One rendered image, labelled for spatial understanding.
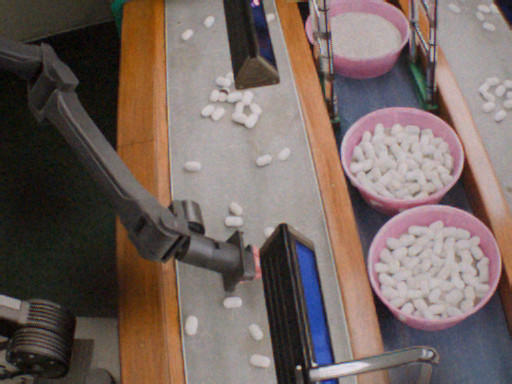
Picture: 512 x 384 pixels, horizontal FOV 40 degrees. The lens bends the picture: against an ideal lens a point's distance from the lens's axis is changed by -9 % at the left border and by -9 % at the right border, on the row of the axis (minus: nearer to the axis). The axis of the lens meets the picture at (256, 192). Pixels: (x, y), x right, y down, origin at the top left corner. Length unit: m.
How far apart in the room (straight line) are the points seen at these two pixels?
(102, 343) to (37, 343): 0.36
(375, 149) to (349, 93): 0.25
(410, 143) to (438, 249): 0.29
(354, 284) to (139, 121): 0.65
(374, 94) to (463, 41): 0.29
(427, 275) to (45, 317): 0.73
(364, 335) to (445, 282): 0.20
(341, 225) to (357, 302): 0.18
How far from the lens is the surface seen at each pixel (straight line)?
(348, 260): 1.42
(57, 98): 1.41
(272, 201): 1.54
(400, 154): 1.61
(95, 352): 1.74
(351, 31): 1.93
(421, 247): 1.47
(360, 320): 1.35
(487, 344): 1.44
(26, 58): 1.47
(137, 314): 1.41
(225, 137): 1.68
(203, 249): 1.32
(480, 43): 1.92
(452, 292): 1.41
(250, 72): 1.30
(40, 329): 1.43
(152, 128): 1.70
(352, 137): 1.63
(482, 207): 1.53
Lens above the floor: 1.94
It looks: 50 degrees down
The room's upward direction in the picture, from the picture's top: 10 degrees counter-clockwise
